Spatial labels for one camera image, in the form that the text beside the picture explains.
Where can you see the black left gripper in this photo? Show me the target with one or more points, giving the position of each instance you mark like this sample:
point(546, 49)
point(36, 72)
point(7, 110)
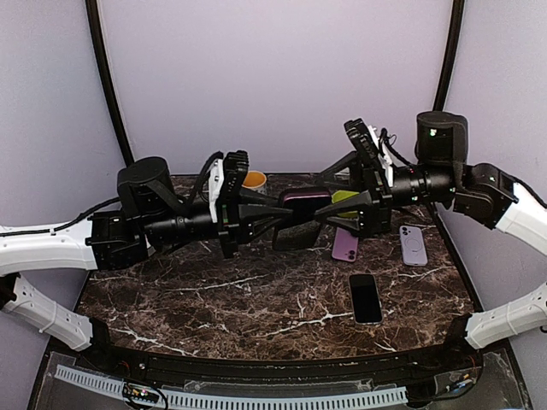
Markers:
point(231, 213)

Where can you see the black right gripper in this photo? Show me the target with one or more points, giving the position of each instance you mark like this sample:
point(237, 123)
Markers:
point(376, 201)

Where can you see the black phone purple edge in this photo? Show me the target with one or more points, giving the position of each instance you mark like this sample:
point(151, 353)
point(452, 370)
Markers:
point(304, 201)

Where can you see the clear magsafe phone case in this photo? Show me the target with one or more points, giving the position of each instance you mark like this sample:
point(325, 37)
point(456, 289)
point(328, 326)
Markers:
point(366, 323)

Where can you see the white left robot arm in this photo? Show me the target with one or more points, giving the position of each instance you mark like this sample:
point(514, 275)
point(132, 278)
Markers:
point(145, 216)

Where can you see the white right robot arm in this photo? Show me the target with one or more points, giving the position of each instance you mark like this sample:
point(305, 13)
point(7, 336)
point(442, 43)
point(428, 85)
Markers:
point(483, 192)

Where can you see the pink phone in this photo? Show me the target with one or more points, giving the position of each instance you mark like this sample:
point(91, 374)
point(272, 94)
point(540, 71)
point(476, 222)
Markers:
point(345, 246)

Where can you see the lilac phone case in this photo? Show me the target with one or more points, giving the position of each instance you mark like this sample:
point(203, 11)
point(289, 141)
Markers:
point(412, 246)

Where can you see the white mug orange inside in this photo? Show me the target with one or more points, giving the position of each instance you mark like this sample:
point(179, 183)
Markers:
point(256, 181)

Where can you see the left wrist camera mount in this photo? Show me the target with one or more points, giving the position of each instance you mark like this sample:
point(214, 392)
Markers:
point(226, 177)

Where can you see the black front table rail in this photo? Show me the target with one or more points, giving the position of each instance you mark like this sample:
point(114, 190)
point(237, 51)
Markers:
point(417, 366)

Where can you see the black left frame post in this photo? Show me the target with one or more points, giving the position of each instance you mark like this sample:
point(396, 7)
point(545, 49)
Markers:
point(107, 83)

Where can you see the black frame post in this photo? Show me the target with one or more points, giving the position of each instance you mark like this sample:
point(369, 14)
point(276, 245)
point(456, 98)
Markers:
point(107, 83)
point(449, 59)

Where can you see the black right frame post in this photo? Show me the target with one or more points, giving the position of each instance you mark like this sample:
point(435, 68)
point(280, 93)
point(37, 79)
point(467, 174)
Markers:
point(449, 59)

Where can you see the white slotted cable duct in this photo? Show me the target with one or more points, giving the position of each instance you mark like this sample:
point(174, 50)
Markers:
point(143, 396)

